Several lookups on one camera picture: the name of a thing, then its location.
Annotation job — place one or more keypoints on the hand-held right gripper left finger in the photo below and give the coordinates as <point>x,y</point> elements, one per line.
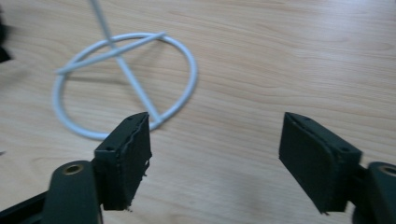
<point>121,168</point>

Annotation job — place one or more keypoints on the black object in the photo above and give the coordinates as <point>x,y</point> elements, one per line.
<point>3,43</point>

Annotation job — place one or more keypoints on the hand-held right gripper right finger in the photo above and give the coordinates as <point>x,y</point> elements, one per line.
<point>314,161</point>

